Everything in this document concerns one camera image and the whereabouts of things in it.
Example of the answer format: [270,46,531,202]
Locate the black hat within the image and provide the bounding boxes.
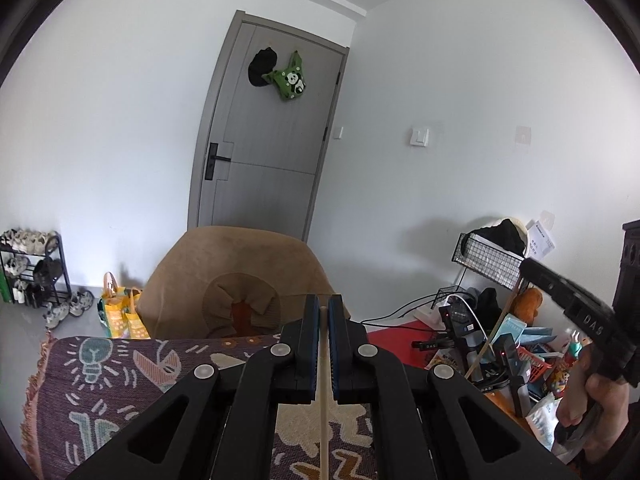
[247,47,278,88]

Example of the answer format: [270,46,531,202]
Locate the person's right hand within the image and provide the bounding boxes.
[556,347,632,431]

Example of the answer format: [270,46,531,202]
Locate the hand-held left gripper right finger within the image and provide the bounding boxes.
[327,294,581,480]

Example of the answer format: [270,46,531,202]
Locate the pair of grey sneakers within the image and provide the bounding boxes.
[44,290,95,330]

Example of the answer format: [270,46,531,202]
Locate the orange plush toy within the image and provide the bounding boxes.
[511,287,544,322]

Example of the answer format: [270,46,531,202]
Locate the yellow patterned bag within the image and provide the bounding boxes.
[97,271,151,341]

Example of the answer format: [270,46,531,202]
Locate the white plastic bag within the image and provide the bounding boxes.
[525,391,571,461]

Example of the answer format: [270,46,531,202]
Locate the red plastic basket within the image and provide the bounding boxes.
[517,347,563,386]

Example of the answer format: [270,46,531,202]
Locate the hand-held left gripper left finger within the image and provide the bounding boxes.
[65,294,321,480]

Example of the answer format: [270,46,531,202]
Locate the group of assorted shoes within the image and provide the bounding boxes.
[0,230,61,306]

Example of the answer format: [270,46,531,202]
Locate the black garment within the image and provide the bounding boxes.
[472,218,527,256]

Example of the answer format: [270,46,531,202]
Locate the green panda bag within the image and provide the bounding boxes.
[262,50,308,102]

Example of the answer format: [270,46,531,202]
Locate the printed figure blanket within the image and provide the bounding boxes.
[20,334,381,480]

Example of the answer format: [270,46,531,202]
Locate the tan upholstered chair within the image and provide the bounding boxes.
[136,226,336,341]

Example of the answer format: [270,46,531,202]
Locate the grey door with black handle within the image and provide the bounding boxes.
[187,10,350,241]

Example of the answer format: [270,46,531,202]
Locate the white paper sheets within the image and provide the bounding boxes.
[525,219,557,257]

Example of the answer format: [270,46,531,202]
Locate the white power strip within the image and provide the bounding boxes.
[414,306,448,332]

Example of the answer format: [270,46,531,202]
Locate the small black wire rack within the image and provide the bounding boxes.
[431,285,478,312]

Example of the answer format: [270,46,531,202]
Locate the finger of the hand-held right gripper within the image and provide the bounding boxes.
[519,257,576,313]

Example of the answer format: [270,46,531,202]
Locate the black door handle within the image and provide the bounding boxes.
[204,142,233,181]

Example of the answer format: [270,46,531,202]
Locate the orange cushion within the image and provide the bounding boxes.
[231,297,253,336]

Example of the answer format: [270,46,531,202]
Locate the black wire basket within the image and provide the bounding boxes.
[451,232,532,291]

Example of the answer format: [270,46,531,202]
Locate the black cable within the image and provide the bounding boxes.
[361,294,436,323]

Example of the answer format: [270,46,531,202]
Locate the pale wooden chopstick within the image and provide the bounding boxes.
[320,294,330,480]

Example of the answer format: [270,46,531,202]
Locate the black shoe rack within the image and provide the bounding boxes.
[0,230,71,308]

